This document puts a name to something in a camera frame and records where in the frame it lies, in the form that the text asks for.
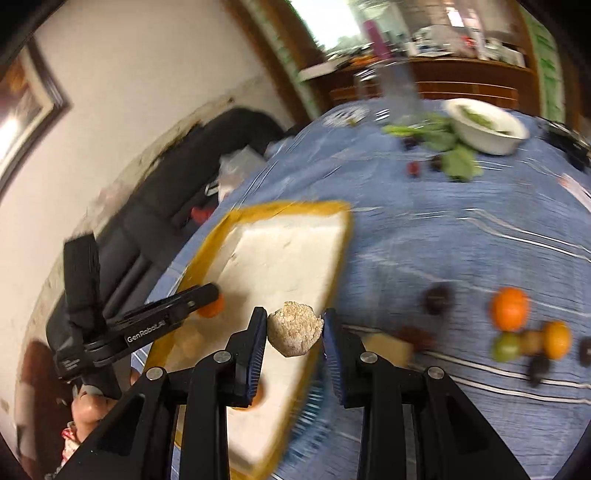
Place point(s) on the small dark red date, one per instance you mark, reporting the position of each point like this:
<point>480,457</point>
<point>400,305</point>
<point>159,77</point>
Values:
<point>409,143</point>
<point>435,162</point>
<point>414,168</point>

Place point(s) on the purple bottle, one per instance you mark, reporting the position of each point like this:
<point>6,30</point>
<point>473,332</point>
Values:
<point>378,39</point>

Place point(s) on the black sofa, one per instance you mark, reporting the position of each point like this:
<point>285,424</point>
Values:
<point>152,194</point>

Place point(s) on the clear plastic bag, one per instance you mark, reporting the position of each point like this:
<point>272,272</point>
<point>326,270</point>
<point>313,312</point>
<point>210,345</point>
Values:
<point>240,170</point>

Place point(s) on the green round fruit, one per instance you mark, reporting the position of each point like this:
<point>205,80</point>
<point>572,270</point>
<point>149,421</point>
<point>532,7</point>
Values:
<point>507,347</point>

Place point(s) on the dark round fruit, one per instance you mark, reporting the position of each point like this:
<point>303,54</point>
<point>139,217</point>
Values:
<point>585,348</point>

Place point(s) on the blue checked tablecloth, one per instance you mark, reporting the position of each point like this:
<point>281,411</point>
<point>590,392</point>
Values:
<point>461,240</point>

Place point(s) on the black device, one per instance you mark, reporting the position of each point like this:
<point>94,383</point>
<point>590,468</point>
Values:
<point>568,143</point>

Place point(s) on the wooden block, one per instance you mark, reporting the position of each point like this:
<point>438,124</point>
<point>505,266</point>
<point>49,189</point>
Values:
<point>388,348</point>

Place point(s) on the person's left hand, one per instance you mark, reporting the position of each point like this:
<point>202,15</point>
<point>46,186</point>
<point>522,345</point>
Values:
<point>92,408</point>

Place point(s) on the clear glass pitcher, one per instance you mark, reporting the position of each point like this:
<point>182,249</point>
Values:
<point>397,90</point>

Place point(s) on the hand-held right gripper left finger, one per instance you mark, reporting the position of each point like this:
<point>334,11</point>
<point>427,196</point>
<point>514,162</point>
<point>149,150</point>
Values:
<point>255,357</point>

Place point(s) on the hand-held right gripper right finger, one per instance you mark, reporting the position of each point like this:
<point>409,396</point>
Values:
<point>333,357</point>

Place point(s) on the white foam tray yellow rim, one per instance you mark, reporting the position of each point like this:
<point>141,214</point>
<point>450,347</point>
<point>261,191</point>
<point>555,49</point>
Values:
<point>286,258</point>

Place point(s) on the orange mandarin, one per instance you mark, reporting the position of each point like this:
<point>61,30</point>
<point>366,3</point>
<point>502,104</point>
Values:
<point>557,340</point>
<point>212,307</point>
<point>509,308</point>

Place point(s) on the wooden cabinet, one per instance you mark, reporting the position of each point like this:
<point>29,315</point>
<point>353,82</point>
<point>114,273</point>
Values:
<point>461,78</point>

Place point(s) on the dark wrinkled passion fruit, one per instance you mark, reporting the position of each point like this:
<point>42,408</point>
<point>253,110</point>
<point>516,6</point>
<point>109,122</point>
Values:
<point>538,369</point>

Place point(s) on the round beige rough fruit piece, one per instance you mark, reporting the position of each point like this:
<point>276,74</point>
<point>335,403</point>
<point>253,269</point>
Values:
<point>295,330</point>

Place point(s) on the red plastic bag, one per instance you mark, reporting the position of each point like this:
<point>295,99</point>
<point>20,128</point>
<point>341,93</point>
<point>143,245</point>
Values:
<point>203,213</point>

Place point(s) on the brown kiwi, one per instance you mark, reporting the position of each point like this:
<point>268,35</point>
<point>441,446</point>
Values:
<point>532,341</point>

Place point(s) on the dark purple plum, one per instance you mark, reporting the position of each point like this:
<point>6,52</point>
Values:
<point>438,297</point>

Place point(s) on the framed wall picture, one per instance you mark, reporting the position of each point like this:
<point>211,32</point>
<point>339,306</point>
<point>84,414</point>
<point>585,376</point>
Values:
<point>27,106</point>

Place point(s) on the white bowl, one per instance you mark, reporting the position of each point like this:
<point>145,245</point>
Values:
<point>485,127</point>

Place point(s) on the green leafy vegetable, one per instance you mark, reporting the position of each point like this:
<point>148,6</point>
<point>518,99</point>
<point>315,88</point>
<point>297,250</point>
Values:
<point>455,159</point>

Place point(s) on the white flat box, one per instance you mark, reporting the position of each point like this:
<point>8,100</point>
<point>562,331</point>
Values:
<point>318,70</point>

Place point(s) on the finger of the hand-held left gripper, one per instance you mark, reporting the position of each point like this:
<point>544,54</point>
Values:
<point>184,300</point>

